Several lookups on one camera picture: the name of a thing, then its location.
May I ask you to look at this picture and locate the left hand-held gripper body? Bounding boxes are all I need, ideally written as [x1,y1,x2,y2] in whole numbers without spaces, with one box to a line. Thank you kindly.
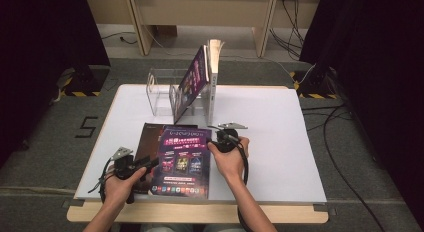
[111,146,138,205]

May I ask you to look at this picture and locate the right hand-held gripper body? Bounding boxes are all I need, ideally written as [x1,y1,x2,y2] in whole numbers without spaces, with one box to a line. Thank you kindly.
[213,122,249,154]

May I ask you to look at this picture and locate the white book with picture grid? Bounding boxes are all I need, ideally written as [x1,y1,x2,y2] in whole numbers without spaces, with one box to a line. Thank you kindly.
[206,39,225,126]

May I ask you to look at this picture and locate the clear acrylic file rack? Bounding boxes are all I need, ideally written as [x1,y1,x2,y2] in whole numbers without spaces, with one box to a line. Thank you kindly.
[145,68,214,117]

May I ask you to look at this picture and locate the person's left hand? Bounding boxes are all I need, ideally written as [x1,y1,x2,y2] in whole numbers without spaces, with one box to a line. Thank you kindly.
[103,166,148,210]

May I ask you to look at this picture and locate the person's right hand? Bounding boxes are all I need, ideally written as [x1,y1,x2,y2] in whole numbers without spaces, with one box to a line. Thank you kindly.
[207,136,250,186]

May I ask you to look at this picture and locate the light wooden table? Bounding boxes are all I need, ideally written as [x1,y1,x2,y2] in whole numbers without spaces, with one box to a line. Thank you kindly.
[66,83,329,225]

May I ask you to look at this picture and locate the black stand base hazard tape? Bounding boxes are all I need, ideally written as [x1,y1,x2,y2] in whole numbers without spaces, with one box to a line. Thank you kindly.
[63,65,110,97]
[289,69,338,100]

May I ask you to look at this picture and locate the beige wooden desk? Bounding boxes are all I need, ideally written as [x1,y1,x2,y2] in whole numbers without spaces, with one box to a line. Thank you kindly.
[83,0,323,58]

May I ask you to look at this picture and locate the black curtain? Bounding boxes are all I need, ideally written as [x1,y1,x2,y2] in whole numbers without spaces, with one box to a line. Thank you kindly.
[0,0,111,170]
[299,0,424,223]

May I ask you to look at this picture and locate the left hand-held gripper cable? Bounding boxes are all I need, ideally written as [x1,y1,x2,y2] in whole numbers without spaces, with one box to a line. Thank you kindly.
[87,156,116,204]

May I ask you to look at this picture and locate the hand-held gripper cable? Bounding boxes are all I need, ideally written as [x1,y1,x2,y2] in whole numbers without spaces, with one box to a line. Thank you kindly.
[87,156,116,204]
[226,133,251,232]

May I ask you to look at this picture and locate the right hand-held gripper cable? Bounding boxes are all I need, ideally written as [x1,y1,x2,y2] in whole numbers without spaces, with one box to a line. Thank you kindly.
[226,133,251,232]

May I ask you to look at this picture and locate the grey metal table bracket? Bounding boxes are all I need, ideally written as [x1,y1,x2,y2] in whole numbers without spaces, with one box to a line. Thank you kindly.
[312,203,337,216]
[62,198,85,208]

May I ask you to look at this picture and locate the long black floor cable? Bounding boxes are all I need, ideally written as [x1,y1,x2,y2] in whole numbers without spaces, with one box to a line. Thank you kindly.
[321,104,389,232]

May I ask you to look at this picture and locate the black cable with plug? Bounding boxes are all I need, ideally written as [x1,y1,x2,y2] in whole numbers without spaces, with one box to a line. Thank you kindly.
[99,31,138,45]

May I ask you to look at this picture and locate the black cable bundle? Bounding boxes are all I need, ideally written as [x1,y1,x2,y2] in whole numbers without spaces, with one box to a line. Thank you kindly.
[269,0,305,61]

